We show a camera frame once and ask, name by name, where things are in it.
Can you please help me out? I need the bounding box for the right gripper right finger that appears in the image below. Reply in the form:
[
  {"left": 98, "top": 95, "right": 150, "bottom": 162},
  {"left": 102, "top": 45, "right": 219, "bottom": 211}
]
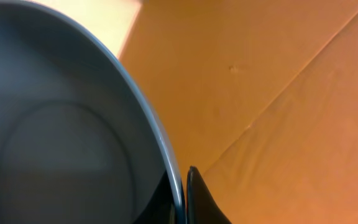
[{"left": 186, "top": 166, "right": 231, "bottom": 224}]

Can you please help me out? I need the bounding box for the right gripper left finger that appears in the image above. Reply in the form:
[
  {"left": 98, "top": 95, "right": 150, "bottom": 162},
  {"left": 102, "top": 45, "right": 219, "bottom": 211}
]
[{"left": 134, "top": 172, "right": 176, "bottom": 224}]

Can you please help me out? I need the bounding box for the dark blue plate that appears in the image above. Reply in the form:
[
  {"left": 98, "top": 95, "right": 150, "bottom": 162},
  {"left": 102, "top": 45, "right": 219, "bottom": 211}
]
[{"left": 0, "top": 1, "right": 186, "bottom": 224}]

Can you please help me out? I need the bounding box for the brown cardboard box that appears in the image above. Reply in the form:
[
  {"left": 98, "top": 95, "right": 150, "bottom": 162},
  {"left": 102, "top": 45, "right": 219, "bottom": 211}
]
[{"left": 120, "top": 0, "right": 358, "bottom": 223}]

